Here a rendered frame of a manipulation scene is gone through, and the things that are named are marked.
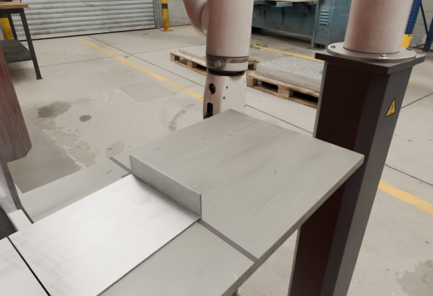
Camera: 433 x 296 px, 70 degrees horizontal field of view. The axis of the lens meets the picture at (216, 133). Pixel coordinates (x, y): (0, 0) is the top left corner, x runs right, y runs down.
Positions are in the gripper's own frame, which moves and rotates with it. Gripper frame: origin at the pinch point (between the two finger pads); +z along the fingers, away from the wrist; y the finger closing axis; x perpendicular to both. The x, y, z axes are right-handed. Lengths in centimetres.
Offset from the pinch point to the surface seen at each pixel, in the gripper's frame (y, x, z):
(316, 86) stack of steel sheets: 258, 55, 42
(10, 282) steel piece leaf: -47, -16, -12
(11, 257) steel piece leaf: -46.3, -14.6, -11.9
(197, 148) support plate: -28.4, -15.2, -13.3
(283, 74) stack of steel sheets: 267, 96, 38
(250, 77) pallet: 270, 138, 49
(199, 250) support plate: -39.0, -23.7, -12.4
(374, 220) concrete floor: 110, -30, 75
